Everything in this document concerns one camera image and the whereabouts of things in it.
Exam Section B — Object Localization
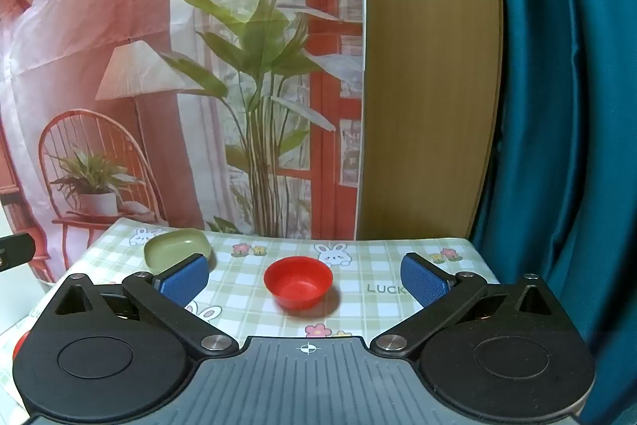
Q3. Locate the green plaid bunny tablecloth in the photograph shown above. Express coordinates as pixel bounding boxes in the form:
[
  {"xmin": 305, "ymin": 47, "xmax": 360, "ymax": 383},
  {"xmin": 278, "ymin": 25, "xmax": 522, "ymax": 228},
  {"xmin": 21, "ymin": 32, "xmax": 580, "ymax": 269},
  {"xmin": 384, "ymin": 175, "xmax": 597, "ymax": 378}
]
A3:
[{"xmin": 12, "ymin": 219, "xmax": 493, "ymax": 424}]

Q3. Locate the printed room scene tapestry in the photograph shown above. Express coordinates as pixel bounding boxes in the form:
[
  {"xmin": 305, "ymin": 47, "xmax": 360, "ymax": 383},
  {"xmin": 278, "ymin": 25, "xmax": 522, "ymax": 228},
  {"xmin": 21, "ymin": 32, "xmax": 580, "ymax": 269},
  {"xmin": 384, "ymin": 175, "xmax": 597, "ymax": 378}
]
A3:
[{"xmin": 1, "ymin": 0, "xmax": 364, "ymax": 282}]

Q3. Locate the wooden headboard panel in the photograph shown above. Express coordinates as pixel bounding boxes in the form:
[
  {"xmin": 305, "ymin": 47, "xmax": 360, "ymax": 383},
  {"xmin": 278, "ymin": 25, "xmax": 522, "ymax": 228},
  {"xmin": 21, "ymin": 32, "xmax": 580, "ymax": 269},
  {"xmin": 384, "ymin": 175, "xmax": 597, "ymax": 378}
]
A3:
[{"xmin": 356, "ymin": 0, "xmax": 503, "ymax": 239}]

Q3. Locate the green square plate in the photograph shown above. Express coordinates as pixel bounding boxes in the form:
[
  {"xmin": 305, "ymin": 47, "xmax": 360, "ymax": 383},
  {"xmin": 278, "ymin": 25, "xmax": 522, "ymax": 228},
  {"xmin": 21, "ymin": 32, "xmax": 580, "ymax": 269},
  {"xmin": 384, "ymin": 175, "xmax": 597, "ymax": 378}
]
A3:
[{"xmin": 144, "ymin": 229, "xmax": 212, "ymax": 274}]

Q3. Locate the teal curtain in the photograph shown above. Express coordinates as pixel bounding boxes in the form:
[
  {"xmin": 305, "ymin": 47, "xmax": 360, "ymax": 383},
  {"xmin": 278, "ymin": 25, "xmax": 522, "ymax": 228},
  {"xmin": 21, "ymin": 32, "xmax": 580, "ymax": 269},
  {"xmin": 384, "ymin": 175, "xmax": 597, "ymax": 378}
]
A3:
[{"xmin": 472, "ymin": 0, "xmax": 636, "ymax": 424}]

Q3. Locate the small red bowl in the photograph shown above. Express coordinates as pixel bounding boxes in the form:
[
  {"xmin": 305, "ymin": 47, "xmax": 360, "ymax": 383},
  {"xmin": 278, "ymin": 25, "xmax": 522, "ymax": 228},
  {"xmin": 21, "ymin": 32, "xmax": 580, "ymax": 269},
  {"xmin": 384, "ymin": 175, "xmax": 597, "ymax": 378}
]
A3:
[{"xmin": 264, "ymin": 256, "xmax": 334, "ymax": 312}]

